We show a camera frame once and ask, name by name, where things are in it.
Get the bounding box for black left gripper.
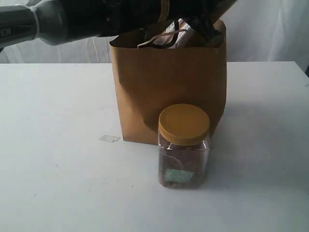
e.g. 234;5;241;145
166;0;235;42

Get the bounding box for long noodle package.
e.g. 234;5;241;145
153;19;195;49

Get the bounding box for brown paper bag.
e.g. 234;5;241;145
110;30;227;144

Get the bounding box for clear jar with yellow lid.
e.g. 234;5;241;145
158;103;211;189

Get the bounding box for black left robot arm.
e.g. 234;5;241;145
0;0;233;48

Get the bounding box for clear tape piece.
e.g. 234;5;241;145
99;135;120;143

